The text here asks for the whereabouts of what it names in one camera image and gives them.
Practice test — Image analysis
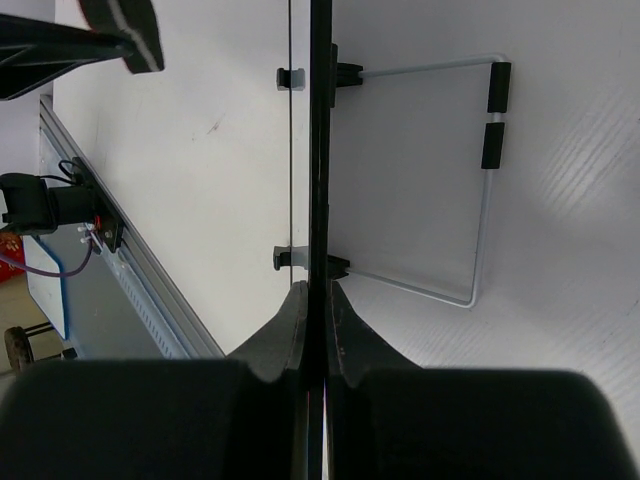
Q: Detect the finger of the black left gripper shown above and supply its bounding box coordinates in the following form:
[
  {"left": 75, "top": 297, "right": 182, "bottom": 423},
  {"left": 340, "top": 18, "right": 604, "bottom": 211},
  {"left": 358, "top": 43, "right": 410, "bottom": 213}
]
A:
[{"left": 1, "top": 14, "right": 133, "bottom": 100}]

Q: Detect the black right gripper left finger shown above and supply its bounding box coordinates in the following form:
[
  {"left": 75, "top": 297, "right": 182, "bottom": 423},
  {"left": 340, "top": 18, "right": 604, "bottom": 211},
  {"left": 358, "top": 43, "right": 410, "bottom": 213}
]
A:
[{"left": 1, "top": 282, "right": 308, "bottom": 479}]

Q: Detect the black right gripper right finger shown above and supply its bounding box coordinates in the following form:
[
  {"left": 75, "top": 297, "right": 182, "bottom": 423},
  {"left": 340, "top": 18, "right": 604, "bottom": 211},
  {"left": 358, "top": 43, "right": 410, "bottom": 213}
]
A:
[{"left": 325, "top": 283, "right": 639, "bottom": 479}]

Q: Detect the red bone-shaped eraser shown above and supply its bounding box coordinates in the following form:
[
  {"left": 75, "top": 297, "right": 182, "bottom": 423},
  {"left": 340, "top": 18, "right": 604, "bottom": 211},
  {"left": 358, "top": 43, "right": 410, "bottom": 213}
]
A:
[{"left": 78, "top": 0, "right": 165, "bottom": 75}]

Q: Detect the black-framed small whiteboard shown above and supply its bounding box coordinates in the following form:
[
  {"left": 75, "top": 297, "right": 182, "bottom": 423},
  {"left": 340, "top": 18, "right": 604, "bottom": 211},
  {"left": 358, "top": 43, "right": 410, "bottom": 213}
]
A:
[{"left": 274, "top": 1, "right": 363, "bottom": 479}]

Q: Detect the black cart wheel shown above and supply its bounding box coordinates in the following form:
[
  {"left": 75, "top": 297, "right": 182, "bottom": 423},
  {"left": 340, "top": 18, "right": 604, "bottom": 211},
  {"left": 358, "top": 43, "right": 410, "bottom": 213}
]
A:
[{"left": 4, "top": 327, "right": 35, "bottom": 374}]

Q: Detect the blue-edged white board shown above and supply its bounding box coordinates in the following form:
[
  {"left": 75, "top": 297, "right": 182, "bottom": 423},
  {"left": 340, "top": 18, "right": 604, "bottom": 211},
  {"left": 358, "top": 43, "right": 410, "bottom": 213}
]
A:
[{"left": 23, "top": 237, "right": 68, "bottom": 340}]

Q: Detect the aluminium mounting rail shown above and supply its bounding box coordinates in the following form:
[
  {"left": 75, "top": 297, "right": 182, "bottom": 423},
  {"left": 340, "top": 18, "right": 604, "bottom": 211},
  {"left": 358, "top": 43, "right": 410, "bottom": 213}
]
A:
[{"left": 40, "top": 95, "right": 224, "bottom": 360}]

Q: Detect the white slotted cable duct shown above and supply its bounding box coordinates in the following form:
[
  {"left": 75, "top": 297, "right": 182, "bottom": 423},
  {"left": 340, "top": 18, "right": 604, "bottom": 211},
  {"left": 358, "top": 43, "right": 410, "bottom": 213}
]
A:
[{"left": 110, "top": 255, "right": 182, "bottom": 359}]

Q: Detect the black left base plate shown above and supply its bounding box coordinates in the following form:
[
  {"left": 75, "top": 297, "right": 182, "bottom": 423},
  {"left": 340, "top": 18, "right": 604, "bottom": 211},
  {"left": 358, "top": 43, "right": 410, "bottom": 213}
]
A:
[{"left": 71, "top": 157, "right": 125, "bottom": 253}]

